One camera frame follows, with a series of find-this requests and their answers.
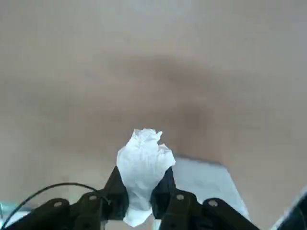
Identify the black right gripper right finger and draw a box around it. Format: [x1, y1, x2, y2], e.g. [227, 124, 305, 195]
[149, 166, 261, 230]

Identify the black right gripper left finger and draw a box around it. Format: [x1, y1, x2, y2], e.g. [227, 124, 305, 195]
[4, 166, 130, 230]

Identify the white tissue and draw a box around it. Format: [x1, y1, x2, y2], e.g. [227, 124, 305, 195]
[116, 128, 177, 227]

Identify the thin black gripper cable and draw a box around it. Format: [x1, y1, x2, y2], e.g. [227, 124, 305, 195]
[2, 182, 112, 228]

